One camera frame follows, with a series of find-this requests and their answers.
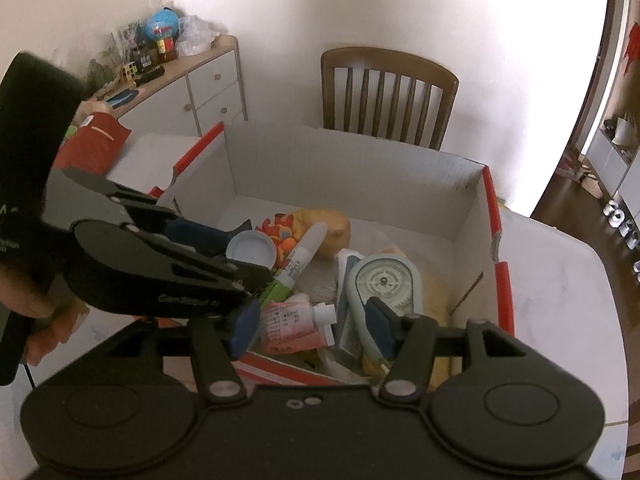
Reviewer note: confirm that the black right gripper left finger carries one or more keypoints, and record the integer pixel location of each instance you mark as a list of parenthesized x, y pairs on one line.
[(216, 343)]

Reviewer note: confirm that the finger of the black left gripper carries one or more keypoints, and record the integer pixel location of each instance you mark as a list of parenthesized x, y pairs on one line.
[(123, 270), (143, 212)]

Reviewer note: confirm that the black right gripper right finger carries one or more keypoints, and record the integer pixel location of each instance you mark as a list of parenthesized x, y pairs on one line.
[(411, 344)]

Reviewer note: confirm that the white round lid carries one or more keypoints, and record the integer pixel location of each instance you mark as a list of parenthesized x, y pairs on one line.
[(253, 247)]

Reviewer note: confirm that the grey correction tape dispenser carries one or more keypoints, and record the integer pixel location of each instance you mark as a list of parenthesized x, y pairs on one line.
[(381, 291)]

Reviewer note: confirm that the red dragon plush keychain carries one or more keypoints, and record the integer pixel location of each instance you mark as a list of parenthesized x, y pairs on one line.
[(285, 231)]

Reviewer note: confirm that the white green tube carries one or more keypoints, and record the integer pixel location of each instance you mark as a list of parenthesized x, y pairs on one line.
[(285, 279)]

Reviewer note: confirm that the person's left hand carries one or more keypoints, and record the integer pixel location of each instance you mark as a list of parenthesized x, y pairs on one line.
[(19, 294)]

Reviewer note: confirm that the red paper bag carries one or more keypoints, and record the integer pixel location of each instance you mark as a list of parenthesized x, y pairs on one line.
[(95, 146)]

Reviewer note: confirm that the yellow plush toy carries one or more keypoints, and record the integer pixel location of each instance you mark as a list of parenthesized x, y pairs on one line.
[(335, 228)]

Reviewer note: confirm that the red cardboard shoe box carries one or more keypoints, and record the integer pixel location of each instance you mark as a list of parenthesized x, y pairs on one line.
[(438, 209)]

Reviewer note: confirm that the blue globe toy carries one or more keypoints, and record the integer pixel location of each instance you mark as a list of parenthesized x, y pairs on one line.
[(163, 23)]

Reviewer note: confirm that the white drawer sideboard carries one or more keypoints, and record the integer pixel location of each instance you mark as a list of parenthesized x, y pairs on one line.
[(192, 96)]

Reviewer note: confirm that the wooden chair behind box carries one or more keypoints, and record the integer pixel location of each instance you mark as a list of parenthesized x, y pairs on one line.
[(387, 94)]

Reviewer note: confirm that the white wall cabinets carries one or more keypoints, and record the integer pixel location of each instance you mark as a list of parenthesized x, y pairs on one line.
[(619, 177)]

